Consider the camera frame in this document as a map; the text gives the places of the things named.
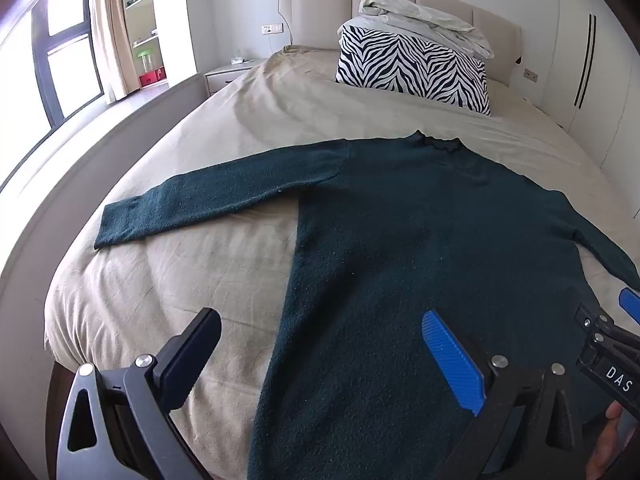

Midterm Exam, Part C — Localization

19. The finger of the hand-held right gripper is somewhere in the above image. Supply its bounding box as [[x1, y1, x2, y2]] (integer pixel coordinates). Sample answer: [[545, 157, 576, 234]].
[[574, 300, 640, 354], [618, 287, 640, 328]]

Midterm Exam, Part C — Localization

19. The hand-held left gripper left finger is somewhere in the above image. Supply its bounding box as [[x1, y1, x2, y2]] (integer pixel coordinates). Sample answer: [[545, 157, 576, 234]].
[[55, 307, 223, 480]]

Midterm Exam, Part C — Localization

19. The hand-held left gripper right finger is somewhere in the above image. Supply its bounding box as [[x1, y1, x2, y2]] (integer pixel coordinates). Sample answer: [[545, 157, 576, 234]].
[[421, 309, 588, 480]]

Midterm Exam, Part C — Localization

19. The dark green knit sweater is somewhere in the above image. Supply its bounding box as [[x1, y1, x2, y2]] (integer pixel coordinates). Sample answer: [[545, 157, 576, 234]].
[[94, 130, 640, 480]]

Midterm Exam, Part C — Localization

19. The person's right hand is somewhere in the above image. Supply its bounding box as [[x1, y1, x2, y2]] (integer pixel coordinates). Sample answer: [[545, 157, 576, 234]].
[[585, 402, 625, 480]]

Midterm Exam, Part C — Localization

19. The bed with beige sheet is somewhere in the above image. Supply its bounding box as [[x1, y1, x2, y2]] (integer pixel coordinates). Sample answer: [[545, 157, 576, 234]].
[[0, 45, 640, 480]]

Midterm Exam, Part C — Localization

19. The white nightstand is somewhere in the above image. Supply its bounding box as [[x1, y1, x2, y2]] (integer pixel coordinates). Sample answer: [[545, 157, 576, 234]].
[[205, 57, 268, 95]]

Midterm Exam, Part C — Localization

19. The zebra print pillow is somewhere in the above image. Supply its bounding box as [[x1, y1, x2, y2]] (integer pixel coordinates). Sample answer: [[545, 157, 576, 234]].
[[334, 25, 493, 117]]

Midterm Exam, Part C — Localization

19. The black framed window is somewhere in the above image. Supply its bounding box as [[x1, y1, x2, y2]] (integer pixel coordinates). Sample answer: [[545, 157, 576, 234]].
[[0, 0, 106, 191]]

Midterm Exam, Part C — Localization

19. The white folded duvet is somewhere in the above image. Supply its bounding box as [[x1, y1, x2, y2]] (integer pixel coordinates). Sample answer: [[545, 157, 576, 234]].
[[337, 0, 496, 58]]

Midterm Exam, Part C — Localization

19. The beige curtain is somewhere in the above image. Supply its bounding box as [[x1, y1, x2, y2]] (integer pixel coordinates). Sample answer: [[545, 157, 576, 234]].
[[90, 0, 143, 106]]

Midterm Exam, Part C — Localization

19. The beige padded headboard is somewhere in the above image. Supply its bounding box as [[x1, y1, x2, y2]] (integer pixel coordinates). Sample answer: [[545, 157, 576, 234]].
[[277, 0, 523, 83]]

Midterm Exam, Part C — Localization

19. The white wardrobe with black handles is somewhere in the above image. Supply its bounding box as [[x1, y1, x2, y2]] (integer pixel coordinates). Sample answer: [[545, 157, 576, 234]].
[[520, 0, 640, 171]]

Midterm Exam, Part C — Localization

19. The white wall shelf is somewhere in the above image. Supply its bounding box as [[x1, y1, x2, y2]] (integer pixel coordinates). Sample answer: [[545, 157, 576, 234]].
[[122, 0, 171, 91]]

